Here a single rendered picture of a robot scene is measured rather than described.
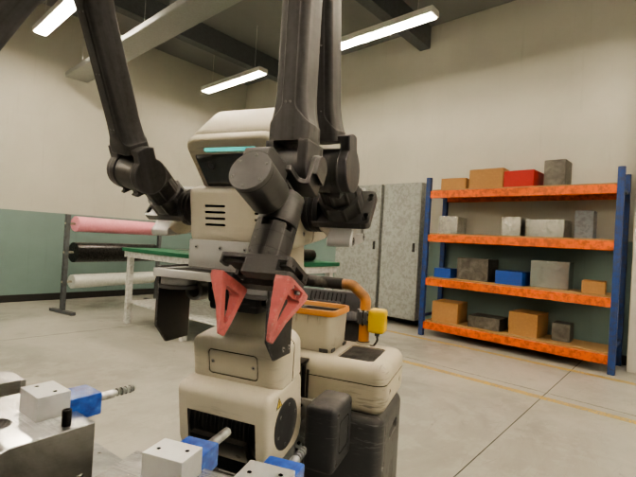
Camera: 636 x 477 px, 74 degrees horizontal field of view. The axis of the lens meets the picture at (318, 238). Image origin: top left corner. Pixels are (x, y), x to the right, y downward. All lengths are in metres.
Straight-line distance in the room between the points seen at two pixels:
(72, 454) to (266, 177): 0.38
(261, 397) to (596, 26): 5.74
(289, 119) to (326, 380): 0.72
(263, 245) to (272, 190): 0.07
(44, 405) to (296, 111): 0.48
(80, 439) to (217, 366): 0.44
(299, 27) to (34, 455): 0.61
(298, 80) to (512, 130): 5.41
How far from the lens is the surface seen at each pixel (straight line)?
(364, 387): 1.11
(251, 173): 0.51
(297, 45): 0.65
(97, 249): 6.34
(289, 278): 0.50
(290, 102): 0.62
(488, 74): 6.31
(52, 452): 0.58
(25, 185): 7.33
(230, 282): 0.56
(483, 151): 6.02
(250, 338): 0.93
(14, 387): 0.76
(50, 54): 7.78
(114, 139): 0.96
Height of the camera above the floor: 1.11
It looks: level
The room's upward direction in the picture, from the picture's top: 3 degrees clockwise
